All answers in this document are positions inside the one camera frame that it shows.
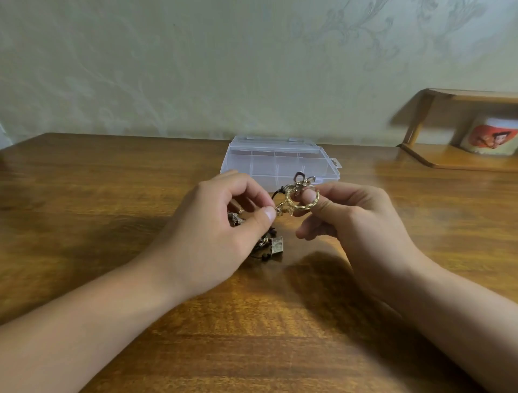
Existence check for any person's left hand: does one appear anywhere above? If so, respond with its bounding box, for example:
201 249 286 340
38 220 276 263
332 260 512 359
142 171 278 304

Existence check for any person's right hand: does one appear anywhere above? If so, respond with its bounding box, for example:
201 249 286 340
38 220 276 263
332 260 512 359
293 181 430 304

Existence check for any clear plastic organizer box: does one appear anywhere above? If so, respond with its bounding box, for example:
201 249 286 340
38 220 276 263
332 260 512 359
220 136 343 192

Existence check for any person's left forearm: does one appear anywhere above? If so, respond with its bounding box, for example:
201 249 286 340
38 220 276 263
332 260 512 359
0 253 199 393

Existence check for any person's right forearm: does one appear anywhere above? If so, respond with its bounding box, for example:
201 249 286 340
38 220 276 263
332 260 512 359
376 259 518 393

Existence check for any wooden shelf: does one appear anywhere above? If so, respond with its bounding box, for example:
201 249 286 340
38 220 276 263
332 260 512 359
397 88 518 173

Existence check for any white printed mug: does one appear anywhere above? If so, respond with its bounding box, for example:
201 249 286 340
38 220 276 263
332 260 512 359
459 115 518 157

